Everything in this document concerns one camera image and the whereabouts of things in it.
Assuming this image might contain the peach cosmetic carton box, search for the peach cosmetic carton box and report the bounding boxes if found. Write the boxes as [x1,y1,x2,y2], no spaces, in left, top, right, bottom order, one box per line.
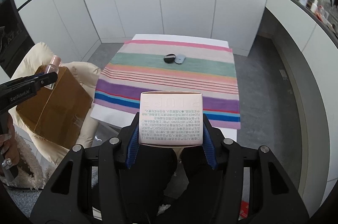
[139,91,203,147]

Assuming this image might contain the clear bottle pink cap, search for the clear bottle pink cap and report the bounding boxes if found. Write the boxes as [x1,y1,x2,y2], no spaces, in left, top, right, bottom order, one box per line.
[44,55,61,90]

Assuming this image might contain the left hand painted nails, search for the left hand painted nails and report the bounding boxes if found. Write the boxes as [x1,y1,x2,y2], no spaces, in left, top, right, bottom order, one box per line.
[1,115,19,176]

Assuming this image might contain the brown cardboard box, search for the brown cardboard box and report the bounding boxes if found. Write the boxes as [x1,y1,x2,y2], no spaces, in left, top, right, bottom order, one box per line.
[16,67,92,149]

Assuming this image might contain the striped colourful cloth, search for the striped colourful cloth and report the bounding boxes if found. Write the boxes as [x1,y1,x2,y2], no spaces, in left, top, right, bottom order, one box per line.
[94,39,241,130]

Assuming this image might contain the black round puff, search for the black round puff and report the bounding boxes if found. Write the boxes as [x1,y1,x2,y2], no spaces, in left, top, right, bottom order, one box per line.
[163,54,176,63]

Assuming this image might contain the white curved counter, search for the white curved counter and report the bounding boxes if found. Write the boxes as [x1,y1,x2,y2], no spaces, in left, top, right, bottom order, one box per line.
[265,0,337,215]

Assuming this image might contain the small white bottle on shelf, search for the small white bottle on shelf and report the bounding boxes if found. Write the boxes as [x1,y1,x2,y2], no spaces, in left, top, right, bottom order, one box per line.
[311,0,318,14]

